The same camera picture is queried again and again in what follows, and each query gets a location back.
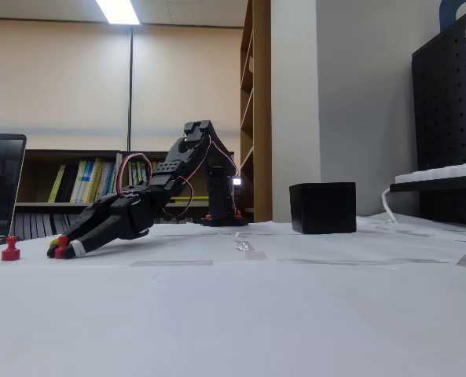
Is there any ceiling light panel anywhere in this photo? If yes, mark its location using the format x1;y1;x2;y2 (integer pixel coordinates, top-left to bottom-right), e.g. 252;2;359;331
94;0;141;27

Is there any black shelf ledge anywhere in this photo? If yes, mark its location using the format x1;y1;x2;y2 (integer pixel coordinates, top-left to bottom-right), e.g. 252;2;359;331
389;172;466;194

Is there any black pegboard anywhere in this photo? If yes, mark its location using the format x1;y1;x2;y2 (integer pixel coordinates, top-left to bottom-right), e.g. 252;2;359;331
411;10;466;228

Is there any black window post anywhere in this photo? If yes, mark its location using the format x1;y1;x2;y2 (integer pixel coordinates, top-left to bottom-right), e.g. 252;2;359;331
127;26;134;152

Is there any red pawn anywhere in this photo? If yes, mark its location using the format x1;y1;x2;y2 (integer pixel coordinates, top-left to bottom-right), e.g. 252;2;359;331
1;236;21;262
53;235;71;261

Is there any low wooden bookshelf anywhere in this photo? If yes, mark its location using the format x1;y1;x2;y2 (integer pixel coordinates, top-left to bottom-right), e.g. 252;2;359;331
116;150;236;225
14;148;120;240

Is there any tall wooden bookshelf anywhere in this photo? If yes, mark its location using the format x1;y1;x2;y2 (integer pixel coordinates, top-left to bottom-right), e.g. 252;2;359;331
239;0;273;224

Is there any black open box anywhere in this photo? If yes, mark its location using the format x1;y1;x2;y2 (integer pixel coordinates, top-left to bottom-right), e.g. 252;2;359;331
288;181;358;236

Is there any beige roller blind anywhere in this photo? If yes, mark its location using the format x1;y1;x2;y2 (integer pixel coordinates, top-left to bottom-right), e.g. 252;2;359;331
132;24;244;151
0;17;131;139

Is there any blue panel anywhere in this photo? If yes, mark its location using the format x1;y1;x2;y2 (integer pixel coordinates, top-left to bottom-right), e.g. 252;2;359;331
439;0;466;33

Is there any black book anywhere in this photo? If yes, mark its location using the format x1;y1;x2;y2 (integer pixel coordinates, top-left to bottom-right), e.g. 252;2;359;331
55;164;80;204

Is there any yellow slim book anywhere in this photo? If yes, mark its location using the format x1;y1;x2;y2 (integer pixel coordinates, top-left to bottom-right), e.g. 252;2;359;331
47;164;67;204

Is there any yellow white book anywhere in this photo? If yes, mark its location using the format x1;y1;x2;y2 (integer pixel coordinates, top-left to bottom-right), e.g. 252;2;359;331
69;159;89;204
79;158;98;204

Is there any white power cable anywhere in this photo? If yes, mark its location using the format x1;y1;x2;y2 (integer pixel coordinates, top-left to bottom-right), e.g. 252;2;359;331
381;187;399;224

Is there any white power strip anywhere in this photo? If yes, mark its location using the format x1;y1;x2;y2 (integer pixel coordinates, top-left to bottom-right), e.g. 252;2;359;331
394;160;466;185

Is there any white paper table cover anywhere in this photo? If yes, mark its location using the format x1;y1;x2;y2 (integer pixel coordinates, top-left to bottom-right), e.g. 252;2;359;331
0;214;466;377

